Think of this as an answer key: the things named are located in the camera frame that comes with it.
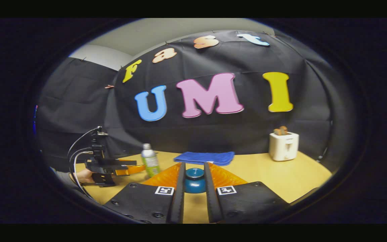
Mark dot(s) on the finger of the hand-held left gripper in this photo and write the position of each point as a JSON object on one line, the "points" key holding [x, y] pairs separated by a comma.
{"points": [[131, 169], [124, 162]]}

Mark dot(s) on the brown toast slices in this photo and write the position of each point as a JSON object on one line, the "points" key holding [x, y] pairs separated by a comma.
{"points": [[281, 130]]}

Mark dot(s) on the blue folded towel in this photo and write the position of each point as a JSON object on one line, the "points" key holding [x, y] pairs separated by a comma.
{"points": [[205, 158]]}

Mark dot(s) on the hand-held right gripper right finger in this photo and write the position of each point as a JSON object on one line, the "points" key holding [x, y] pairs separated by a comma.
{"points": [[211, 198]]}

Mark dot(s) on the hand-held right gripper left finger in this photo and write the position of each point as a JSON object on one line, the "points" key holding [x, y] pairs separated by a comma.
{"points": [[178, 198]]}

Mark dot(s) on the pink clip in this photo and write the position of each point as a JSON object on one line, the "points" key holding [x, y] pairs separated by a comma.
{"points": [[109, 86]]}

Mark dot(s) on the white toaster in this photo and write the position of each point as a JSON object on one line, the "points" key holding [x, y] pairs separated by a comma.
{"points": [[283, 146]]}

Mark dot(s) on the silver green water bottle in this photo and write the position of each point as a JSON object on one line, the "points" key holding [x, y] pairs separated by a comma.
{"points": [[150, 161]]}

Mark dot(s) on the black backdrop cloth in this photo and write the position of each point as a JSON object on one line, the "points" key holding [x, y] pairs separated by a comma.
{"points": [[213, 134]]}

